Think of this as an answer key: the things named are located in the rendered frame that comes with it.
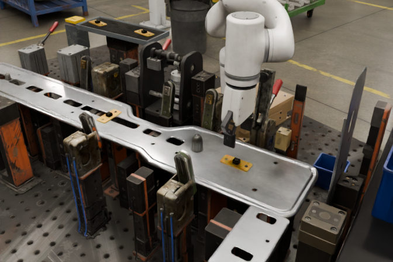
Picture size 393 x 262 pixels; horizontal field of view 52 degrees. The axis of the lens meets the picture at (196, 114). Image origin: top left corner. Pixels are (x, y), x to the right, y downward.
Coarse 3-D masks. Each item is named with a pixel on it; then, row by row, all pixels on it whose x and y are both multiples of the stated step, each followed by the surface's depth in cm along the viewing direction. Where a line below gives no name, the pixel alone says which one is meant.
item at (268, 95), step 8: (264, 72) 111; (272, 72) 109; (264, 80) 108; (272, 80) 110; (264, 88) 112; (272, 88) 112; (264, 96) 113; (256, 104) 114; (264, 104) 114; (256, 112) 115; (264, 112) 114; (264, 120) 114
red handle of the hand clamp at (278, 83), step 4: (276, 80) 121; (280, 80) 120; (276, 84) 120; (280, 84) 120; (276, 88) 119; (272, 92) 119; (276, 92) 119; (272, 96) 118; (272, 100) 118; (260, 116) 116; (256, 120) 116; (260, 120) 116; (260, 124) 116
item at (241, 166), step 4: (224, 156) 112; (228, 156) 112; (220, 160) 110; (224, 160) 110; (228, 160) 110; (232, 160) 108; (240, 160) 110; (228, 164) 108; (232, 164) 108; (236, 164) 108; (240, 164) 108; (244, 164) 108; (248, 164) 108; (252, 164) 108; (240, 168) 107; (244, 168) 107; (248, 168) 107
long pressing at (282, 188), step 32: (0, 64) 168; (32, 96) 143; (64, 96) 143; (96, 96) 143; (128, 128) 125; (160, 128) 124; (192, 128) 125; (160, 160) 110; (192, 160) 110; (256, 160) 110; (288, 160) 110; (224, 192) 100; (256, 192) 99; (288, 192) 99
